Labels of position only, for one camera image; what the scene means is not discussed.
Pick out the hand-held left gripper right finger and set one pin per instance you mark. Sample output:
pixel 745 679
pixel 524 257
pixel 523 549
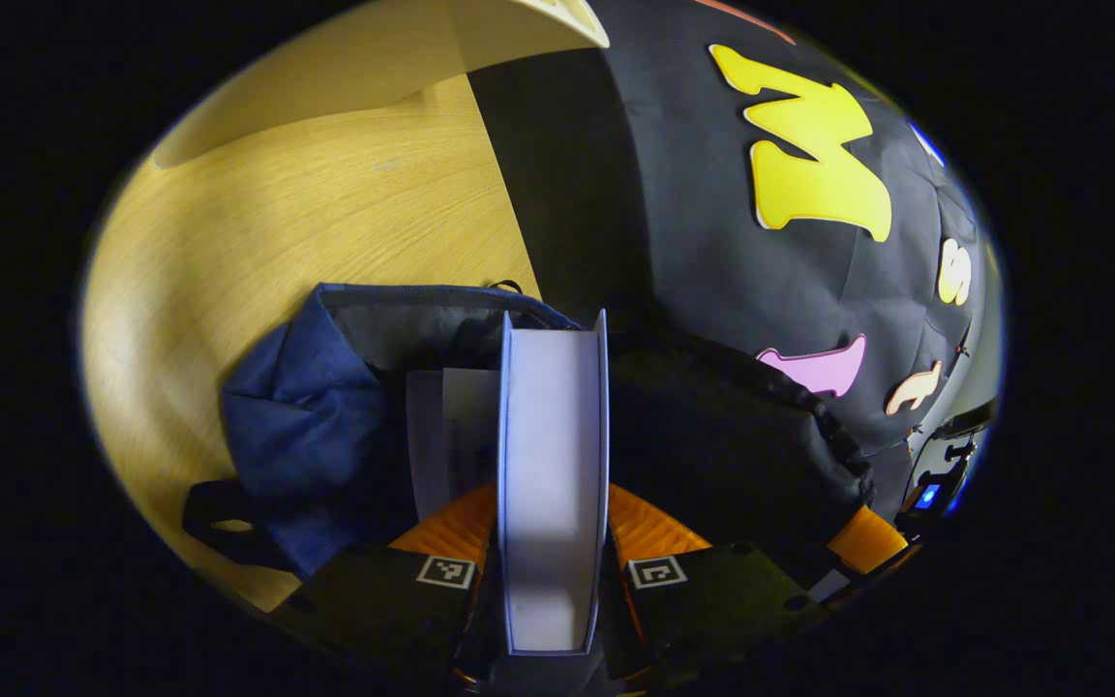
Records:
pixel 722 600

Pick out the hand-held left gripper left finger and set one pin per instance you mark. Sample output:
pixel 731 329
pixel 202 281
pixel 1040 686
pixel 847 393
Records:
pixel 374 600

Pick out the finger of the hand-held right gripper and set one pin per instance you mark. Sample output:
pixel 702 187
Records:
pixel 867 542

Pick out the blue schoolbag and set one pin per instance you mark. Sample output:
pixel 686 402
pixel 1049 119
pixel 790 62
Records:
pixel 306 426

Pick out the grey cover book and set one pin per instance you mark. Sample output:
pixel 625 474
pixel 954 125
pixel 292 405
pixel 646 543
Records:
pixel 553 465

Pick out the cream plastic bookshelf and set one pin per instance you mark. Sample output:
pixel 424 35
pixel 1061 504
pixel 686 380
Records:
pixel 374 58

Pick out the black backdrop cloth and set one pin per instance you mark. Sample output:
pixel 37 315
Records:
pixel 712 271

